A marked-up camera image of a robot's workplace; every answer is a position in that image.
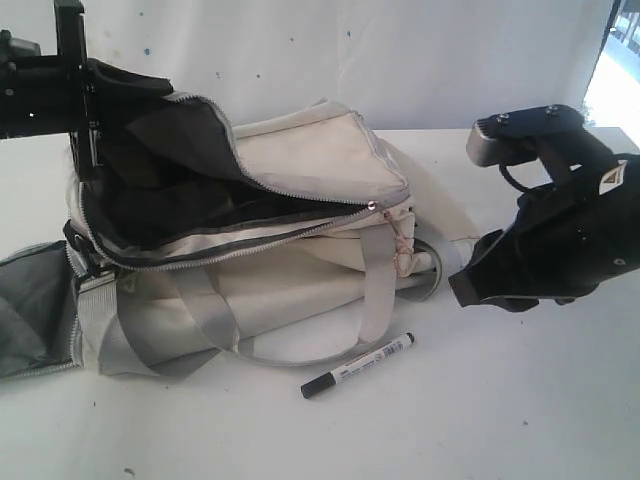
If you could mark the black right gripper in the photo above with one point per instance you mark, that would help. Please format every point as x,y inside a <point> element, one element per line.
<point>569,236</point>

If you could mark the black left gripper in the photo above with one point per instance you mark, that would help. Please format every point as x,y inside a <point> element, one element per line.
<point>52,94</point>

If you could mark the black white marker pen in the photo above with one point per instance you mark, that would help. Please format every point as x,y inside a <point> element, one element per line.
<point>364,362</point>

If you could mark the white canvas duffel bag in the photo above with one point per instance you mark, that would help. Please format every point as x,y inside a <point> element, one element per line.
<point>285,241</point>

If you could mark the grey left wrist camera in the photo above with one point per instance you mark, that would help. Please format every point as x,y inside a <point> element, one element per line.
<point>12,48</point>

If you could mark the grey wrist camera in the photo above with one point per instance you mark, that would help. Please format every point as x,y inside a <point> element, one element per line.
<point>12,48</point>
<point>523,136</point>

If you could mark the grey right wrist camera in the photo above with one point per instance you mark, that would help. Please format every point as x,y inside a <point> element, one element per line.
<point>523,136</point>

